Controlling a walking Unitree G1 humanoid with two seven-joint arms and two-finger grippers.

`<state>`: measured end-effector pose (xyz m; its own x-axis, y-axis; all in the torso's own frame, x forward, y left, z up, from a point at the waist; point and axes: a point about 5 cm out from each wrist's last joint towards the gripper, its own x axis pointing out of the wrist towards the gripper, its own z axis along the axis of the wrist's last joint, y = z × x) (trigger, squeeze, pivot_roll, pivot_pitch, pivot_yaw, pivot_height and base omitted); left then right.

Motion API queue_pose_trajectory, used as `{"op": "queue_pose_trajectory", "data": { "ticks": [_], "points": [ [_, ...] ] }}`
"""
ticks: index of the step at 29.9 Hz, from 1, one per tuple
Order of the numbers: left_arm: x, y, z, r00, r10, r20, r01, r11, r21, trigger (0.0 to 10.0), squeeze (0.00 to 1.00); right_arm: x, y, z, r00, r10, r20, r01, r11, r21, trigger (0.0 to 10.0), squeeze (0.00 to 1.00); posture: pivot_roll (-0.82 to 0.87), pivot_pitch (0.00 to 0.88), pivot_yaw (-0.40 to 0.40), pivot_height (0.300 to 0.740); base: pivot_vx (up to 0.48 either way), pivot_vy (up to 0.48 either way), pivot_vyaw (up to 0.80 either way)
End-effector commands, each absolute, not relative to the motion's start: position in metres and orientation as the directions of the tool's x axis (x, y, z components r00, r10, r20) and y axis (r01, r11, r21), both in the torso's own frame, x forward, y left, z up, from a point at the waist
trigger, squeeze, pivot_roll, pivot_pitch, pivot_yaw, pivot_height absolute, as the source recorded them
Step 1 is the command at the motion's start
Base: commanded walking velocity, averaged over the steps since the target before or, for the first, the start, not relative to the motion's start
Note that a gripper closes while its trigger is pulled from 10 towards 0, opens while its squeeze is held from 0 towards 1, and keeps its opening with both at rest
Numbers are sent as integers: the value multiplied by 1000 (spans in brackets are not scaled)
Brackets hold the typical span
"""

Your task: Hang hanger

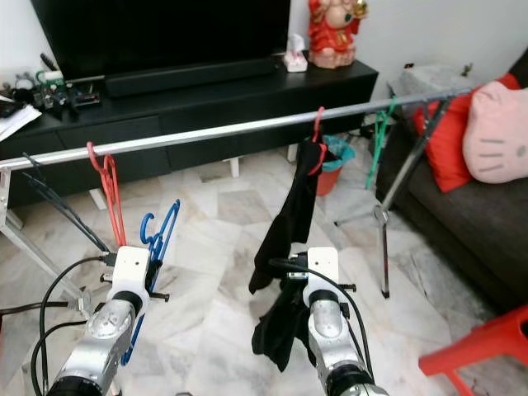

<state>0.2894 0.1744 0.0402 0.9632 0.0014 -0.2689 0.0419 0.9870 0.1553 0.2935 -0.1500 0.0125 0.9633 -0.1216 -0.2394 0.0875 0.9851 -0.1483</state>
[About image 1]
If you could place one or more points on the blue plastic hanger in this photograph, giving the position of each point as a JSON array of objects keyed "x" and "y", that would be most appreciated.
[{"x": 169, "y": 223}]

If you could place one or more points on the black fleece garment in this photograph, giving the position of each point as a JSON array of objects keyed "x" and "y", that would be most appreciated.
[{"x": 276, "y": 330}]

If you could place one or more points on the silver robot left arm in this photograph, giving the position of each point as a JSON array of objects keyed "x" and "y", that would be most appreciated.
[{"x": 111, "y": 334}]

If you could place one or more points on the black plastic hanger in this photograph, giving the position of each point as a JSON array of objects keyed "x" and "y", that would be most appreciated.
[{"x": 74, "y": 214}]

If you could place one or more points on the red plastic hanger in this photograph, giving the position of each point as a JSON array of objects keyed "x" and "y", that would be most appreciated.
[
  {"x": 111, "y": 198},
  {"x": 317, "y": 128}
]

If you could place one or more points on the green plastic hanger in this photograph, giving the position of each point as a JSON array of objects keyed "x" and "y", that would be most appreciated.
[{"x": 379, "y": 153}]

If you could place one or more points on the white paper sheet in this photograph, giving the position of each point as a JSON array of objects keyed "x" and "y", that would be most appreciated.
[{"x": 21, "y": 122}]

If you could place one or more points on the green circuit board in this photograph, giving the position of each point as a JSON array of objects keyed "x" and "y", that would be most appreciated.
[{"x": 51, "y": 92}]

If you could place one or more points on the black display module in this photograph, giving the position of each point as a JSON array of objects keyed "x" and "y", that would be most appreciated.
[{"x": 84, "y": 99}]

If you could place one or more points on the chrome metal clothes rack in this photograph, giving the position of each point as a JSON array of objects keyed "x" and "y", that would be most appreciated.
[{"x": 214, "y": 134}]

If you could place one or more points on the black flat television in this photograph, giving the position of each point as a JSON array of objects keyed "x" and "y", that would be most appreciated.
[{"x": 157, "y": 37}]

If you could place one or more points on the black soundbar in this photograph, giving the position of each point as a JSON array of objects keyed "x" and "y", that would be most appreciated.
[{"x": 190, "y": 77}]

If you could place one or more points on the black television cabinet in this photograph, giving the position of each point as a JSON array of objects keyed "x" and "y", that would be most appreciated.
[{"x": 239, "y": 111}]

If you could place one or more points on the long black garment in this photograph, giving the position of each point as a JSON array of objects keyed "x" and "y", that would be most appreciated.
[{"x": 293, "y": 214}]

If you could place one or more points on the white pink tissue box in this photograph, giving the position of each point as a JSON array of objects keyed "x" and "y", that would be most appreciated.
[{"x": 294, "y": 63}]

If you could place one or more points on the red waste bin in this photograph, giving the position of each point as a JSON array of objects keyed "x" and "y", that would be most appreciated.
[{"x": 332, "y": 181}]

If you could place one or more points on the red laughing Buddha statue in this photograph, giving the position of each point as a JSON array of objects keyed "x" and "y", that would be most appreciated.
[{"x": 332, "y": 40}]

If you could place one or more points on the red cushion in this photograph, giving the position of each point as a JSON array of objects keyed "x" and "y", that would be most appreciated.
[{"x": 441, "y": 144}]

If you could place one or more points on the white lace covered side table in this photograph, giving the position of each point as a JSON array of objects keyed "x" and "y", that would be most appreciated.
[{"x": 429, "y": 80}]

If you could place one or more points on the dark brown fabric sofa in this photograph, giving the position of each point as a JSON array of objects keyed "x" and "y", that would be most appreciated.
[{"x": 462, "y": 239}]

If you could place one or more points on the pink cat face cushion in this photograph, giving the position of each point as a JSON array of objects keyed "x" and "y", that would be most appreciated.
[{"x": 499, "y": 132}]

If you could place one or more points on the red plastic stool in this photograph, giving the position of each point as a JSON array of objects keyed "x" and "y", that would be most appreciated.
[{"x": 487, "y": 338}]

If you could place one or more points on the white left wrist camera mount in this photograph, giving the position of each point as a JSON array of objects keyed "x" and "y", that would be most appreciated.
[{"x": 132, "y": 268}]

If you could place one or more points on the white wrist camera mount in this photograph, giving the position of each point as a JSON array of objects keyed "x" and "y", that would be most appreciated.
[
  {"x": 322, "y": 268},
  {"x": 132, "y": 268}
]

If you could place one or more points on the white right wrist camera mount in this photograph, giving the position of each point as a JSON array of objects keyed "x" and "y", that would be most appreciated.
[{"x": 322, "y": 268}]

